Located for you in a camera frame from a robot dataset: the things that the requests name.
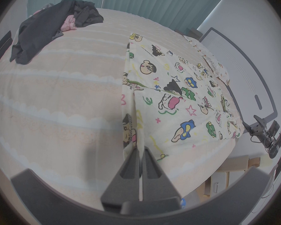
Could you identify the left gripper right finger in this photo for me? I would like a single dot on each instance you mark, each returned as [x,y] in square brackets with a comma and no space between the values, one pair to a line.
[157,186]

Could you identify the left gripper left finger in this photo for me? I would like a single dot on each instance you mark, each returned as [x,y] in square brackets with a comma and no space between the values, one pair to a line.
[125,184]

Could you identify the pile of clothes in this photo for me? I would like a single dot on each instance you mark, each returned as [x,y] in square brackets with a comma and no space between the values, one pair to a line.
[42,29]

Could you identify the wooden bedside table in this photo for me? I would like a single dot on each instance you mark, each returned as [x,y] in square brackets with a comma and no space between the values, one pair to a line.
[234,170]

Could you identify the cream printed quilt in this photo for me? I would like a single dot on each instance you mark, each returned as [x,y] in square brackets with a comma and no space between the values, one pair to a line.
[178,97]

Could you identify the bed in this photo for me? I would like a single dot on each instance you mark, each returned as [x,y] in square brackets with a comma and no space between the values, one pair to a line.
[60,97]

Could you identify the white printed pillow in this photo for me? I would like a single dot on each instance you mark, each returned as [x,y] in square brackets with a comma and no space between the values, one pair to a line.
[213,62]

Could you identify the blue-green curtain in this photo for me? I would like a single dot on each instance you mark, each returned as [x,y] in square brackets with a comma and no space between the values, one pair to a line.
[154,1]

